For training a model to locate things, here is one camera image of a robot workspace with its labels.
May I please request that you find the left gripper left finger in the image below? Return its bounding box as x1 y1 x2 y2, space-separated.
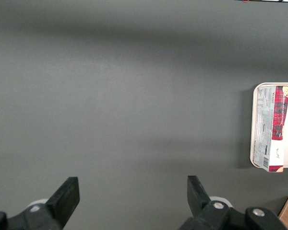
7 176 81 230

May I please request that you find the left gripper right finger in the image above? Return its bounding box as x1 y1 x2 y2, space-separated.
180 175 286 230

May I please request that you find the red tartan cookie box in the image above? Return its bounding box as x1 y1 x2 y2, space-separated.
251 85 288 173

